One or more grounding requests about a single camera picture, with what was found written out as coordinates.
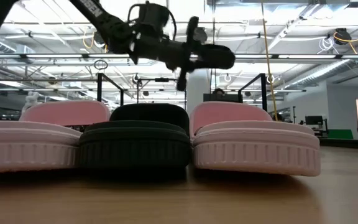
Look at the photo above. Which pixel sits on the black aluminium rig frame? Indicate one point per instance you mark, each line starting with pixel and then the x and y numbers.
pixel 353 144

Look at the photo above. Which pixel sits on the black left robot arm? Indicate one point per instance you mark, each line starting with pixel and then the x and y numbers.
pixel 104 21

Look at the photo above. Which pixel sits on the black monitor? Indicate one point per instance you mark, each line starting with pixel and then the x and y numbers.
pixel 222 98

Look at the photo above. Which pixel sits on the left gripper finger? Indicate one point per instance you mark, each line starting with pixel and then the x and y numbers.
pixel 216 63
pixel 216 51

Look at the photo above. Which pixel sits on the distant black rig frame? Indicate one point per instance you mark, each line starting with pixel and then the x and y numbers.
pixel 162 80

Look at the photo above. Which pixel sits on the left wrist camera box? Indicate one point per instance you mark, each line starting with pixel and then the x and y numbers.
pixel 152 17

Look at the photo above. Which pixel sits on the black metal wooden shelf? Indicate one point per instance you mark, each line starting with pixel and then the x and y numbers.
pixel 99 88

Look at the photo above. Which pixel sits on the green board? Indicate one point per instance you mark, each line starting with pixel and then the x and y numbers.
pixel 340 134

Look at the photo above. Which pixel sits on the small desk monitor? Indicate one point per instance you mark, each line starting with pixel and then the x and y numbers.
pixel 313 120

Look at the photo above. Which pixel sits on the linear ceiling light fixture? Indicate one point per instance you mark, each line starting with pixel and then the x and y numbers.
pixel 57 56

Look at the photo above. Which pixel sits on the pink rubber slide sandal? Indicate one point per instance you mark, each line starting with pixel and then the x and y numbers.
pixel 26 146
pixel 256 152

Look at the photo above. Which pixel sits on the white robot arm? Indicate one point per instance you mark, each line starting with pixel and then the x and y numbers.
pixel 31 99

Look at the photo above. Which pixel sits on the black rubber slide sandal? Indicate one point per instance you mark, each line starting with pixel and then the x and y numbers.
pixel 135 146

